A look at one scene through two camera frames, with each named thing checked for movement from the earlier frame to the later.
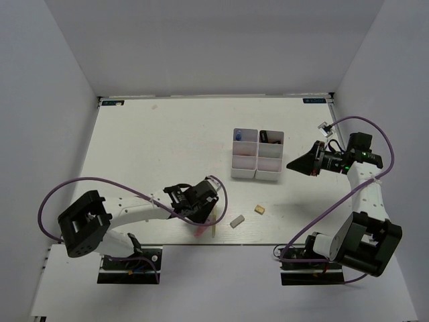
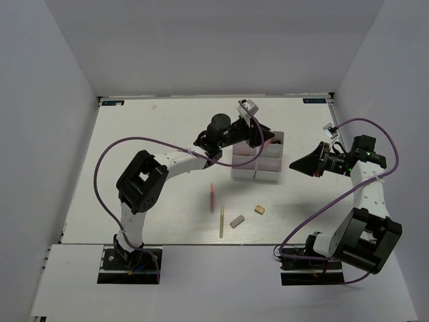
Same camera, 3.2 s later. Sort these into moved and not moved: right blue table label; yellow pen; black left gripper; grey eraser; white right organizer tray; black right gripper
Moved: black left gripper; yellow pen
Not moved: grey eraser; white right organizer tray; right blue table label; black right gripper
